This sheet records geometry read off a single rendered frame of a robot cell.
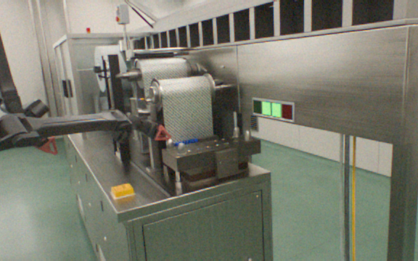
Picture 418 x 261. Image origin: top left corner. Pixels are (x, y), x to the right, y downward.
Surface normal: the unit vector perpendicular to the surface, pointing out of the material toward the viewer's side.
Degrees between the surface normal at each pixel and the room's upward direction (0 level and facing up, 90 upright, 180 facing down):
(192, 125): 90
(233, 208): 90
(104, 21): 90
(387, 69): 90
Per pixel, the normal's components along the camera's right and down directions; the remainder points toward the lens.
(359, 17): 0.47, 0.16
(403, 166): -0.88, 0.16
